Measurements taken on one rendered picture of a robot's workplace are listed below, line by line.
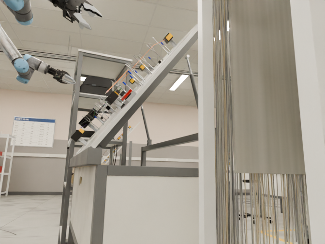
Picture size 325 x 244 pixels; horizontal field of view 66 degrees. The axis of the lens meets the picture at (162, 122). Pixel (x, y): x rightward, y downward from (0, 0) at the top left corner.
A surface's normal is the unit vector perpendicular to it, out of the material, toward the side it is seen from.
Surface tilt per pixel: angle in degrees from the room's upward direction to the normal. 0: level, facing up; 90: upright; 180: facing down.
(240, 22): 90
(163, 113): 90
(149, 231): 90
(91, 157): 90
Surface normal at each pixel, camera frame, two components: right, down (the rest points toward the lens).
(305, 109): -0.97, -0.07
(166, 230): 0.39, -0.18
